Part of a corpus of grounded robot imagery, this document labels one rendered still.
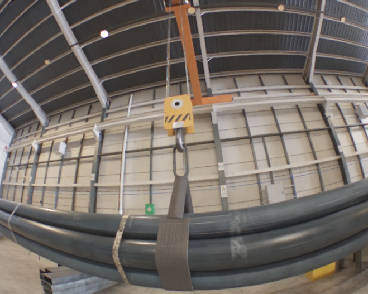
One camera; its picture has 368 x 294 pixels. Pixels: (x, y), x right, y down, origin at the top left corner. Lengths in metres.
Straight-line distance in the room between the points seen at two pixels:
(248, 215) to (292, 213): 0.23
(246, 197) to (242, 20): 7.81
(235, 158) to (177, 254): 6.89
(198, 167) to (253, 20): 7.30
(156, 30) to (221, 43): 3.17
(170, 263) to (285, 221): 0.57
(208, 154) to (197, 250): 6.89
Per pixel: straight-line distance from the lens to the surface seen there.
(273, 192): 7.11
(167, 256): 0.83
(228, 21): 8.80
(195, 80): 6.60
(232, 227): 0.87
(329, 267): 3.56
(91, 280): 3.24
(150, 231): 0.93
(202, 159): 7.51
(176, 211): 0.92
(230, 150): 7.65
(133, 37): 9.05
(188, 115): 1.29
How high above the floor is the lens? 1.41
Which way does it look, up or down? 24 degrees up
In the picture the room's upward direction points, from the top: 3 degrees counter-clockwise
